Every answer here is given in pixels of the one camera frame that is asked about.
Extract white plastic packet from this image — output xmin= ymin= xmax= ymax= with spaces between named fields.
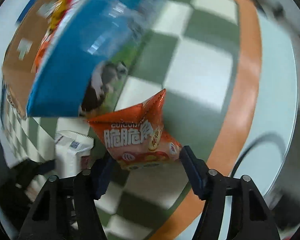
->
xmin=55 ymin=130 xmax=94 ymax=178

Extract blue snack packet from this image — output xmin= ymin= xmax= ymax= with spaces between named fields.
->
xmin=26 ymin=0 xmax=165 ymax=117

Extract cardboard box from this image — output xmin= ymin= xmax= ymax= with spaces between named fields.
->
xmin=2 ymin=0 xmax=58 ymax=118

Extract green checkered table mat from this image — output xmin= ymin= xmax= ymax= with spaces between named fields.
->
xmin=7 ymin=0 xmax=262 ymax=239

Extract black ring on table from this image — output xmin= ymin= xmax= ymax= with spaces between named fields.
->
xmin=230 ymin=132 xmax=289 ymax=178

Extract orange panda triangle snack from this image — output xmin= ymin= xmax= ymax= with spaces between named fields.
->
xmin=88 ymin=89 xmax=182 ymax=170

